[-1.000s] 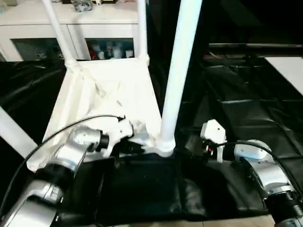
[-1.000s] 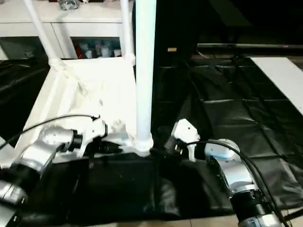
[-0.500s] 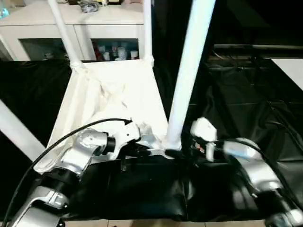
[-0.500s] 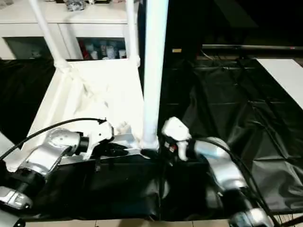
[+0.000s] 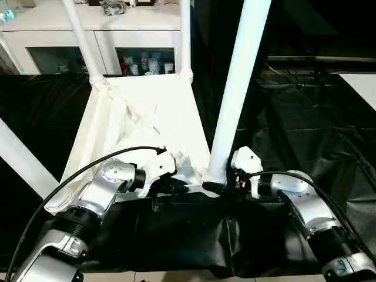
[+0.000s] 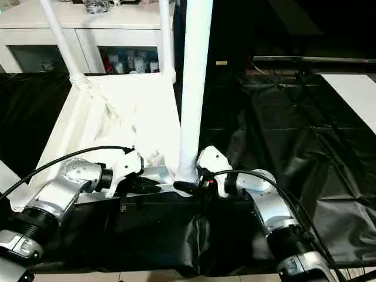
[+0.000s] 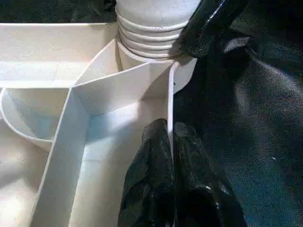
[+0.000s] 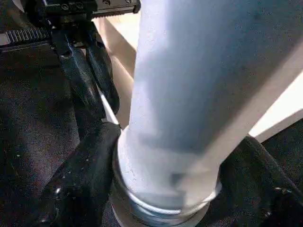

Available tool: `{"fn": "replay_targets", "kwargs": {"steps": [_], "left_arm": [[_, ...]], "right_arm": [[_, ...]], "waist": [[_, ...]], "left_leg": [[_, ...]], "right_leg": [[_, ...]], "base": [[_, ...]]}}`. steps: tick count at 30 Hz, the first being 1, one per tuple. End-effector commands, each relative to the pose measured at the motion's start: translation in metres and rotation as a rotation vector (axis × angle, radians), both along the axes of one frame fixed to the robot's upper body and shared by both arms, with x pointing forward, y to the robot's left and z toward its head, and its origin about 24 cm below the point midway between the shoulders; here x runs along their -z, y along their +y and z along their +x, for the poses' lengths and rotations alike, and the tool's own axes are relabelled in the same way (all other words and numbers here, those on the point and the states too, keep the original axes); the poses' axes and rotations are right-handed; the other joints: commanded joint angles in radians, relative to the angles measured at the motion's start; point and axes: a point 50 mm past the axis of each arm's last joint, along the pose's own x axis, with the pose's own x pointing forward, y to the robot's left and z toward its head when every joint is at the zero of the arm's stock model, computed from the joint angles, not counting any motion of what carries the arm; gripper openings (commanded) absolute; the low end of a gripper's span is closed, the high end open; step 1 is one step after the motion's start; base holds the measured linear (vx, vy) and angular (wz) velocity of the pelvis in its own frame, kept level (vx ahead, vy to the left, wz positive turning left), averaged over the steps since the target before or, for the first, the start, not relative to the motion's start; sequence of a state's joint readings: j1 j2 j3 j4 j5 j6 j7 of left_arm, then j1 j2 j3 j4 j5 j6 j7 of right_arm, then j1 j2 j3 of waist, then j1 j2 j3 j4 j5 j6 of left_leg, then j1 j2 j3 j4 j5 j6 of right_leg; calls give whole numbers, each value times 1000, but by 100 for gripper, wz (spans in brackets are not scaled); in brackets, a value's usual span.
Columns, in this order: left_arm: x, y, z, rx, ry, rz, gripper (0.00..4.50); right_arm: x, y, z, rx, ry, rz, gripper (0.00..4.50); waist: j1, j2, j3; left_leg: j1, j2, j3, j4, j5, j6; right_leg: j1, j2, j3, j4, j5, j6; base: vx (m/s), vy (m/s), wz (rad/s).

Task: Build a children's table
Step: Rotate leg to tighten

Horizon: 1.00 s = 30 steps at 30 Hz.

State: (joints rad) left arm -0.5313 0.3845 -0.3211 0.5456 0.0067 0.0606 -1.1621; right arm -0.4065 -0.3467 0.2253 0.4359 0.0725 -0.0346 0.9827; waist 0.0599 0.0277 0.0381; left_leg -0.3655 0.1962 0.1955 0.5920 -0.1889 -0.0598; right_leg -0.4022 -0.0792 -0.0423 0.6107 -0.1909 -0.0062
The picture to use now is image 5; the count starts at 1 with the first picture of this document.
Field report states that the white plastic table top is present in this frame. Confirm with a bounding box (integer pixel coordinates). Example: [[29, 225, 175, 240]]
[[43, 73, 230, 214]]

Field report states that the black work mat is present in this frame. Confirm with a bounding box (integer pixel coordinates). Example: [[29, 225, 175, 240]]
[[0, 69, 376, 278]]

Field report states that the tall white jar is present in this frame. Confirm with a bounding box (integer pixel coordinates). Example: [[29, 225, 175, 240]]
[[148, 57, 161, 75]]

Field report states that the white sideboard cabinet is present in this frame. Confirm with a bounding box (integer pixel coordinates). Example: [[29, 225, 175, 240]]
[[0, 4, 182, 76]]

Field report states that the white flat board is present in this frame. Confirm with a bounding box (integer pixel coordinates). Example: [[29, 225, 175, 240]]
[[337, 73, 376, 112]]

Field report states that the teal white plastic object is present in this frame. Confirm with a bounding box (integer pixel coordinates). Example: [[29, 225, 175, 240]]
[[0, 7, 15, 24]]

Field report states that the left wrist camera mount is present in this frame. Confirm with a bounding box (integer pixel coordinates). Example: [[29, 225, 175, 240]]
[[137, 149, 179, 199]]

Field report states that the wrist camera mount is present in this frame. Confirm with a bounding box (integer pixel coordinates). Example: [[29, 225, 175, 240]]
[[137, 149, 179, 199], [230, 146, 263, 198]]

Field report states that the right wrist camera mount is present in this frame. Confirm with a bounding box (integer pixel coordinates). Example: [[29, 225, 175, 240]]
[[230, 146, 263, 198]]

